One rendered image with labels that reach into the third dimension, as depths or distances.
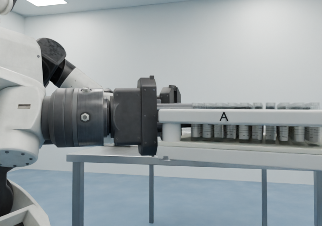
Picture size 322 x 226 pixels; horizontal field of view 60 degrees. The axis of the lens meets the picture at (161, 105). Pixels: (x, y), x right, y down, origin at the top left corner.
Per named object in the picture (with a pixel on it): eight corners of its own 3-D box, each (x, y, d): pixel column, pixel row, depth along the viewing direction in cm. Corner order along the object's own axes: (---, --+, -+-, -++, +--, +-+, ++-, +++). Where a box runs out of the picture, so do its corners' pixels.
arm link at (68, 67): (52, 98, 92) (15, 72, 89) (64, 86, 99) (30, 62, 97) (68, 73, 86) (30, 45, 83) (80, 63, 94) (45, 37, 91)
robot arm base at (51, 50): (28, 100, 87) (3, 74, 87) (56, 89, 99) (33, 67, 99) (49, 66, 80) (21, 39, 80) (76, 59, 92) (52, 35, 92)
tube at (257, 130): (261, 156, 39) (262, 102, 39) (261, 157, 38) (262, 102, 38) (252, 155, 39) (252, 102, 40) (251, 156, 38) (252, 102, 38)
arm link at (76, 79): (110, 130, 101) (58, 93, 97) (132, 102, 101) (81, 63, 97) (110, 137, 90) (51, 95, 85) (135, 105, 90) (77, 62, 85)
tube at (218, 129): (224, 153, 41) (224, 102, 41) (222, 155, 40) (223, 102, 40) (214, 153, 41) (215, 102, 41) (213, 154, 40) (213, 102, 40)
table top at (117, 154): (148, 136, 272) (148, 132, 273) (267, 138, 250) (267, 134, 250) (65, 161, 126) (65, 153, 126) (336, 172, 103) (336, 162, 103)
